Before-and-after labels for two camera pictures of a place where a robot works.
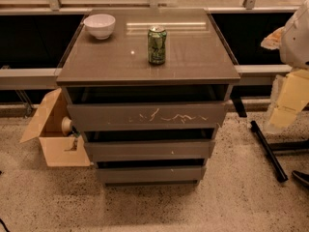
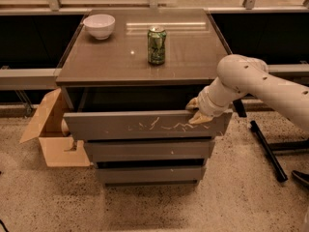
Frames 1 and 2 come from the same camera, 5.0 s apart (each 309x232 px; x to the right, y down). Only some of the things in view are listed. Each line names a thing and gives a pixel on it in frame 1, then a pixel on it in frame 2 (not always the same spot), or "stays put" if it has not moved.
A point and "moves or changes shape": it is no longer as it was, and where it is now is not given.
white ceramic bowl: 100,25 stays put
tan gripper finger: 274,40 to 212,101
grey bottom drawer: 153,175 stays put
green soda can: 156,44 stays put
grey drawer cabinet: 149,88 stays put
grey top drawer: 148,117 moves or changes shape
